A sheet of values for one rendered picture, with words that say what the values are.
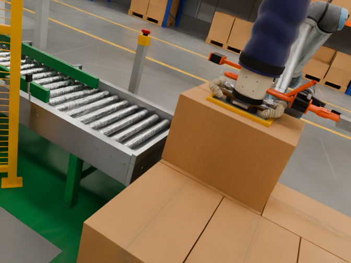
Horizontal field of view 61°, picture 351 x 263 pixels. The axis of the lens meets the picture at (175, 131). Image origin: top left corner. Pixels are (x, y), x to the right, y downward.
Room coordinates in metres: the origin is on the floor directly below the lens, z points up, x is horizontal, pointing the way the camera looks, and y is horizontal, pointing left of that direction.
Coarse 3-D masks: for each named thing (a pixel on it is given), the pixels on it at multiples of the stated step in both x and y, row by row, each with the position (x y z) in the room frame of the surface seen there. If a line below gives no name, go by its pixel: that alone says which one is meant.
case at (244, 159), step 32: (192, 96) 1.44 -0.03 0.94; (224, 96) 1.60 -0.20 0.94; (192, 128) 1.38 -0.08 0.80; (224, 128) 1.33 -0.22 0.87; (256, 128) 1.28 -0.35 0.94; (288, 128) 1.40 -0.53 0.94; (192, 160) 1.36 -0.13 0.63; (224, 160) 1.31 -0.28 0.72; (256, 160) 1.26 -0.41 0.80; (288, 160) 1.21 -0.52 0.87; (224, 192) 1.29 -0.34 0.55; (256, 192) 1.23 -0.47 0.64
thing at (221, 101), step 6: (210, 96) 1.47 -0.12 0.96; (228, 96) 1.46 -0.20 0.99; (216, 102) 1.43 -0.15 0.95; (222, 102) 1.43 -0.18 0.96; (228, 102) 1.44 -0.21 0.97; (228, 108) 1.41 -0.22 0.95; (234, 108) 1.40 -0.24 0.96; (240, 108) 1.41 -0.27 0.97; (252, 108) 1.41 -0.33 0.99; (240, 114) 1.38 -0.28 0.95; (246, 114) 1.38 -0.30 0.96; (252, 114) 1.38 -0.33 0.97; (258, 114) 1.40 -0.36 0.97; (252, 120) 1.36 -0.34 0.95; (258, 120) 1.35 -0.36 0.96; (264, 120) 1.36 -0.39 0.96; (270, 120) 1.39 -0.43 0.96
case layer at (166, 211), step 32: (160, 160) 1.40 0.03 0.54; (128, 192) 1.07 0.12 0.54; (160, 192) 1.14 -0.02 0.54; (192, 192) 1.21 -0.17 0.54; (288, 192) 1.48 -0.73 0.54; (96, 224) 0.83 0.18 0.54; (128, 224) 0.88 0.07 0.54; (160, 224) 0.94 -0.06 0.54; (192, 224) 0.99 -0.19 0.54; (224, 224) 1.05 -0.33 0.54; (256, 224) 1.12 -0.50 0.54; (288, 224) 1.19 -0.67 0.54; (320, 224) 1.27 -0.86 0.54; (96, 256) 0.80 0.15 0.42; (128, 256) 0.76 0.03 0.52; (160, 256) 0.78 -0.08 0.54; (192, 256) 0.83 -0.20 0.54; (224, 256) 0.87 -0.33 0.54; (256, 256) 0.93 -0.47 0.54; (288, 256) 0.98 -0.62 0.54; (320, 256) 1.04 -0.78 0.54
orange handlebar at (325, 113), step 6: (234, 66) 1.82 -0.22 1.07; (240, 66) 1.81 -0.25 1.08; (228, 72) 1.58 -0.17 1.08; (234, 78) 1.53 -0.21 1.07; (270, 90) 1.47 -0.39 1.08; (276, 90) 1.50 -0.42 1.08; (276, 96) 1.45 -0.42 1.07; (282, 96) 1.45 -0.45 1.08; (312, 108) 1.40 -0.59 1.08; (318, 108) 1.42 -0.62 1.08; (324, 108) 1.43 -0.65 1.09; (318, 114) 1.39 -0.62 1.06; (324, 114) 1.37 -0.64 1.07; (330, 114) 1.37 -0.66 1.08; (336, 114) 1.40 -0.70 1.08; (336, 120) 1.35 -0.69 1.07
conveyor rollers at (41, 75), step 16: (0, 48) 2.29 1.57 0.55; (32, 64) 2.17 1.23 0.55; (32, 80) 1.95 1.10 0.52; (48, 80) 1.98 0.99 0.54; (64, 80) 2.13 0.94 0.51; (32, 96) 1.67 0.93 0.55; (64, 96) 1.80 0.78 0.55; (80, 96) 1.93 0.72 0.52; (96, 96) 1.97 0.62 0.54; (112, 96) 2.04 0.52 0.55; (64, 112) 1.59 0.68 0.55; (80, 112) 1.68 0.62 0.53; (96, 112) 1.72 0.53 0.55; (128, 112) 1.89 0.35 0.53; (144, 112) 1.94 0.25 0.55; (96, 128) 1.57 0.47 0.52; (112, 128) 1.59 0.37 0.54; (128, 128) 1.63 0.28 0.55; (160, 128) 1.80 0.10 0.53; (128, 144) 1.46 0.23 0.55
